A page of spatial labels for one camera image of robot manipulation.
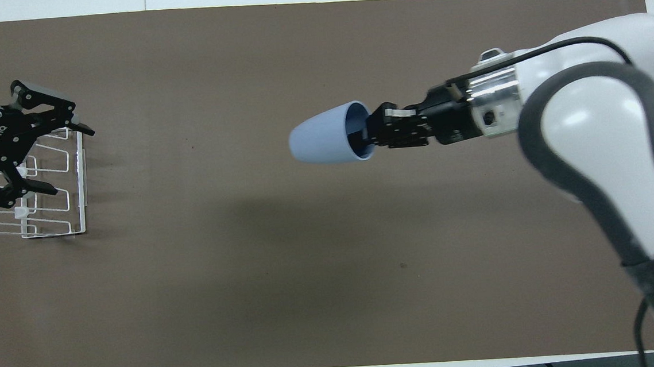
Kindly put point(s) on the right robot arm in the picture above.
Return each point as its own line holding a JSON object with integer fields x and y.
{"x": 599, "y": 130}

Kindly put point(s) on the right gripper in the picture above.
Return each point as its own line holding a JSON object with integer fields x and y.
{"x": 449, "y": 114}

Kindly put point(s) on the light blue cup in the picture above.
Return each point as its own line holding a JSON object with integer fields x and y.
{"x": 318, "y": 135}

